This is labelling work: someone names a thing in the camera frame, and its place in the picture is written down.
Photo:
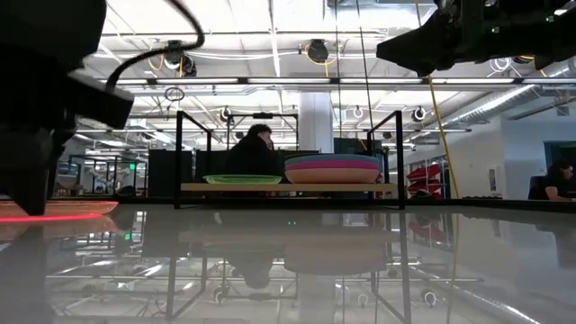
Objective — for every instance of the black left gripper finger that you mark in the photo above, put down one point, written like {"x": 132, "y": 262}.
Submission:
{"x": 54, "y": 153}
{"x": 24, "y": 171}

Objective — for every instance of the orange red plate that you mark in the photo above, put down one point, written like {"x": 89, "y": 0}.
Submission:
{"x": 81, "y": 208}

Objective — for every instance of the pink plate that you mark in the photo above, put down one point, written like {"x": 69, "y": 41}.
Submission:
{"x": 332, "y": 165}

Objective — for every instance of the peach plate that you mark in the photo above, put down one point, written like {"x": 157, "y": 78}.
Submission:
{"x": 332, "y": 176}

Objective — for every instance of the green plate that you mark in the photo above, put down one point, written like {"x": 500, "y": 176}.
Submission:
{"x": 243, "y": 179}

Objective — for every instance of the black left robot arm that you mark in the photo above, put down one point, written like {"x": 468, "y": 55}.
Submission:
{"x": 40, "y": 20}

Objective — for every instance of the red storage bins rack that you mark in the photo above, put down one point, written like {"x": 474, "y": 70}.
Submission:
{"x": 425, "y": 177}

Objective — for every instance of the black cabinet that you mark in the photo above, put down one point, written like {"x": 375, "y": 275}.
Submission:
{"x": 162, "y": 173}

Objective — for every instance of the white building column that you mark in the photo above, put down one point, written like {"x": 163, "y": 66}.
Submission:
{"x": 316, "y": 121}

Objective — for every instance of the dark teal door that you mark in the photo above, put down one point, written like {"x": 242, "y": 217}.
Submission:
{"x": 558, "y": 150}

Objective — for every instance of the long ceiling light bar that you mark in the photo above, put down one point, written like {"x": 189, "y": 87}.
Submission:
{"x": 288, "y": 81}

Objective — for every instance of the person at desk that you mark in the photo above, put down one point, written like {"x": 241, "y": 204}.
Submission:
{"x": 558, "y": 184}

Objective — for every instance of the person in dark top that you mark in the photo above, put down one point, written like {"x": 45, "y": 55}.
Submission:
{"x": 252, "y": 157}

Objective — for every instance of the black workcell frame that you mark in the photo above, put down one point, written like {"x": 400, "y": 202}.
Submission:
{"x": 108, "y": 157}

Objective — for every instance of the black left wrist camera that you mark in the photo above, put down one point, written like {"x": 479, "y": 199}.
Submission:
{"x": 103, "y": 101}

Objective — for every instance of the silver ventilation duct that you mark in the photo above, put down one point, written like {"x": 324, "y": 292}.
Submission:
{"x": 495, "y": 105}

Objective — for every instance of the white wall sign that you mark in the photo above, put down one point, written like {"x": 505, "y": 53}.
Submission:
{"x": 492, "y": 179}

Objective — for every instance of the black rig frame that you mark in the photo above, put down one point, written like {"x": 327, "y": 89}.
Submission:
{"x": 263, "y": 115}

